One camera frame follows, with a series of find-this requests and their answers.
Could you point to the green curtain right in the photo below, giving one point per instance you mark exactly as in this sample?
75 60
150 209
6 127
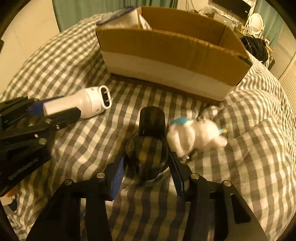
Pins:
271 19

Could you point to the white oval mirror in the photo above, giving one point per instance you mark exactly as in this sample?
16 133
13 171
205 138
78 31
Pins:
255 22

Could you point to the grey checkered duvet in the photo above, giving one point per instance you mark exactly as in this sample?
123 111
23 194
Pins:
259 158

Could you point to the white plush panda toy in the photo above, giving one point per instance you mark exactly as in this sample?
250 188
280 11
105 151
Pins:
186 134

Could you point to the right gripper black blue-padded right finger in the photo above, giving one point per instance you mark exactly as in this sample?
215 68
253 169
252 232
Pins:
217 210

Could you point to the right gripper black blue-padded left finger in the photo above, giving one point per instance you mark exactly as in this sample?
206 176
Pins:
60 219

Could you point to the white louvered wardrobe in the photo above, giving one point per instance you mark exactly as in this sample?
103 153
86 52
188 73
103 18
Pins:
288 82

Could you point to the black wall television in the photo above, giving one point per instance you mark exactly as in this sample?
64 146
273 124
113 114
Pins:
237 7

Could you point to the brown cardboard box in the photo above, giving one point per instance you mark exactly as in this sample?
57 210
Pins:
178 49

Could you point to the white electric shaver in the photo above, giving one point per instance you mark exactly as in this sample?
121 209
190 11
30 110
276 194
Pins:
90 101

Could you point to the black clothes on chair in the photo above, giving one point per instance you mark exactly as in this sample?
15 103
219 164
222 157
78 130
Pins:
257 47

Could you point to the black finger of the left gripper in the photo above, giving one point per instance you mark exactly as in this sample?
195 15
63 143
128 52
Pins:
60 120

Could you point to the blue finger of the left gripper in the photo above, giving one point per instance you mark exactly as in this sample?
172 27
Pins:
36 109

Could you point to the dark transparent plastic bottle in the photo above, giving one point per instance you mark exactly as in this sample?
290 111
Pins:
147 150

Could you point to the white cylinder dark lid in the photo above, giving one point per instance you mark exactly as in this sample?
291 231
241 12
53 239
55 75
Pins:
124 18

